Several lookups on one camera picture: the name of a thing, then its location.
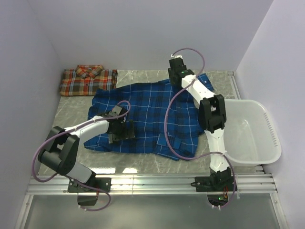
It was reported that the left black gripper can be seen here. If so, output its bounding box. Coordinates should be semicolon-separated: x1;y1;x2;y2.
109;119;135;146

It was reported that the blue plaid long sleeve shirt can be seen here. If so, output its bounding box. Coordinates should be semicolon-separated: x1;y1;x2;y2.
84;80;203;161

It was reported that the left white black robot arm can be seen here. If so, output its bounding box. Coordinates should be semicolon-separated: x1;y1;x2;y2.
36;104;134;192

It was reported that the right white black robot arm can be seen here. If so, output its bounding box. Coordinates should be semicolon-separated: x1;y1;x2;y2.
168;55;234;192

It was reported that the folded orange plaid shirt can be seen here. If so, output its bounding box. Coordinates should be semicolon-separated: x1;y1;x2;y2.
60;65;118;96

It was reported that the white plastic basin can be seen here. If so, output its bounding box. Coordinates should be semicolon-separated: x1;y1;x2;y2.
224;99;282;167

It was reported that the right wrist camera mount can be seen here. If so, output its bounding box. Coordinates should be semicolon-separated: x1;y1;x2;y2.
171;54;183;59

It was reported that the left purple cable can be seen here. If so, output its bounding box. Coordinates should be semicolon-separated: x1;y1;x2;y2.
32;100;132;211

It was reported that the purple cable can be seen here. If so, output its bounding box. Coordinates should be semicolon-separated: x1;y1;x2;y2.
164;47;239;210
32;100;132;211

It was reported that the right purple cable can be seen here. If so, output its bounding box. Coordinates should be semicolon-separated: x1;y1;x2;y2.
164;47;239;210

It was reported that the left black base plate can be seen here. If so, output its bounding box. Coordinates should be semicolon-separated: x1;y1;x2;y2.
67;177;112;193

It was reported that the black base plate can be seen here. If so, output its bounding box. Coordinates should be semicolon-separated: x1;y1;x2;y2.
67;177;112;193
190;177;237;192

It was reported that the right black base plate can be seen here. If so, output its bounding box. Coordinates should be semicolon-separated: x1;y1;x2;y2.
190;177;237;192

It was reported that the aluminium mounting rail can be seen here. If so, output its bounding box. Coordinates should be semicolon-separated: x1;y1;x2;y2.
26;174;277;195

